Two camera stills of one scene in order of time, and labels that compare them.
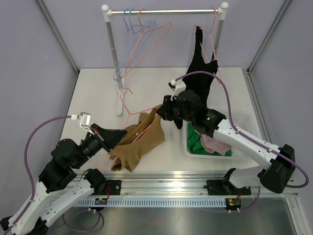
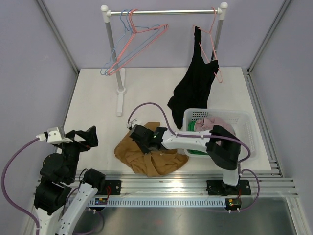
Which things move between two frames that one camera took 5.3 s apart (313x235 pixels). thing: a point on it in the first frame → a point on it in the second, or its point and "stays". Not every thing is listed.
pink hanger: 124,123 → 130,17
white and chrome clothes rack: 107,13 stays
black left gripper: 108,138 → 89,135
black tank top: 198,84 stays
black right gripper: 165,111 → 145,150
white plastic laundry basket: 246,122 stays
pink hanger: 140,12 → 131,19
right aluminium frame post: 285,4 stays
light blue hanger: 118,78 → 163,27
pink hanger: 210,32 stays
